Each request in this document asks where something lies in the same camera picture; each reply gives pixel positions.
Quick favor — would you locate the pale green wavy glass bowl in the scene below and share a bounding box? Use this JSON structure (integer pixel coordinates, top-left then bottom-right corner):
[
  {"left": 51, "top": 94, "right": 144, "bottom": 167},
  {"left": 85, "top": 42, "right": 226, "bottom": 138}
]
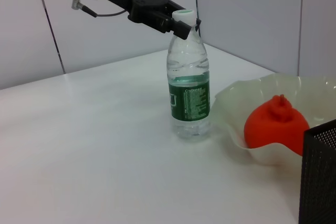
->
[{"left": 211, "top": 73, "right": 336, "bottom": 167}]

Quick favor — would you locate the black mesh pen holder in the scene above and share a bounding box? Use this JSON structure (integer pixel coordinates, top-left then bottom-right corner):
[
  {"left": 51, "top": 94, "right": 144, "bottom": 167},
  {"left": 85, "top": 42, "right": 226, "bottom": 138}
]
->
[{"left": 298, "top": 119, "right": 336, "bottom": 224}]

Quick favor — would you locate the clear green-label water bottle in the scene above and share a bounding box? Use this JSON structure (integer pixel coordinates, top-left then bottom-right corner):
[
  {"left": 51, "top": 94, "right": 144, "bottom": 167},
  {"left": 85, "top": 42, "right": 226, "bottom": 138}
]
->
[{"left": 166, "top": 9, "right": 212, "bottom": 140}]

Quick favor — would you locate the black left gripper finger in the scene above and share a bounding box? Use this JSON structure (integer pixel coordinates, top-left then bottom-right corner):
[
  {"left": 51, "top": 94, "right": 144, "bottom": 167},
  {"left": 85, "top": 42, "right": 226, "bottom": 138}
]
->
[
  {"left": 167, "top": 0, "right": 202, "bottom": 37},
  {"left": 146, "top": 13, "right": 194, "bottom": 40}
]

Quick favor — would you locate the left arm gripper cable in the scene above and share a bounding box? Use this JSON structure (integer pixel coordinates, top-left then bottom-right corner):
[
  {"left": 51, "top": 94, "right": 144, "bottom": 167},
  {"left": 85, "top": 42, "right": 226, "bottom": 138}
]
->
[{"left": 70, "top": 0, "right": 129, "bottom": 18}]

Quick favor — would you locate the orange toy fruit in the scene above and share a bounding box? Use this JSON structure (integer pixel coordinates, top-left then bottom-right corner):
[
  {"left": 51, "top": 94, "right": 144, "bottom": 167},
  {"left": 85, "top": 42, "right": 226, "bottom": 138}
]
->
[{"left": 243, "top": 94, "right": 310, "bottom": 156}]

